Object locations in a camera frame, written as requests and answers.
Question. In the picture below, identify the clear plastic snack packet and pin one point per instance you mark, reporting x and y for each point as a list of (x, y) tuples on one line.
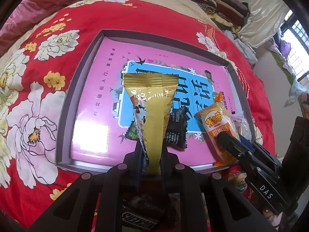
[(240, 123)]

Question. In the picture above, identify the pink quilt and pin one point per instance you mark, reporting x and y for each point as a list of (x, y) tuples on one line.
[(36, 4)]

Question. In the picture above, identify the clothes on windowsill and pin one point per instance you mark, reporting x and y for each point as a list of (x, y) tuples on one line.
[(284, 53)]

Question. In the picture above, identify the red floral blanket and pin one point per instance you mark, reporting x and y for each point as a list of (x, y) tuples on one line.
[(82, 12)]

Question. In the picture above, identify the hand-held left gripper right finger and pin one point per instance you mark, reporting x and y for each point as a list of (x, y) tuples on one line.
[(190, 188)]

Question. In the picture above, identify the cream shiny curtain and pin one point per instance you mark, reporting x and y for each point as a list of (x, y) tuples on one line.
[(263, 12)]

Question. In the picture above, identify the black snack packet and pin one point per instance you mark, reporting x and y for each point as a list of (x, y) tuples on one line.
[(177, 130)]

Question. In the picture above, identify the gold snack packet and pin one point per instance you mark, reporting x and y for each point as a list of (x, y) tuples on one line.
[(152, 116)]

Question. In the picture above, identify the orange yellow snack packet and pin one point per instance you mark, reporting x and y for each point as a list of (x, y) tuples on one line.
[(214, 123)]

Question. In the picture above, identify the stack of folded clothes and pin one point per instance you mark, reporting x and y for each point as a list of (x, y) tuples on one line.
[(217, 0)]

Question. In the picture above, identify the pink book with blue label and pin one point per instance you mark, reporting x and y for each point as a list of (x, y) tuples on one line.
[(96, 89)]

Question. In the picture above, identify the barred window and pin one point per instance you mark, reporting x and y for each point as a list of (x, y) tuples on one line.
[(298, 38)]

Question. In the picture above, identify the orange patterned cloth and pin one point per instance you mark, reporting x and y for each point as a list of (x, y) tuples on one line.
[(304, 104)]

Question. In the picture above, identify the brown chocolate bar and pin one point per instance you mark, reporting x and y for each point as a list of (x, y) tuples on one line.
[(140, 218)]

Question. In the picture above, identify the dark grey shallow box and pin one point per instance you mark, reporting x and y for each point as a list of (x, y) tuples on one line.
[(64, 125)]

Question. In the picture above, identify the grey cloth bundle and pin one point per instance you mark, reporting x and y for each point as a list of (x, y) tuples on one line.
[(243, 48)]

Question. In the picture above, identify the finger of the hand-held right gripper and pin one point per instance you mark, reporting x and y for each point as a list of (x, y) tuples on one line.
[(231, 146), (247, 143)]

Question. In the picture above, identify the green patterned snack packet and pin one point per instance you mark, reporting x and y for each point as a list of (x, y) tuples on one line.
[(131, 133)]

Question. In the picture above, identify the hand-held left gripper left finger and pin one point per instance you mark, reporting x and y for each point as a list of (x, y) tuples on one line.
[(113, 186)]

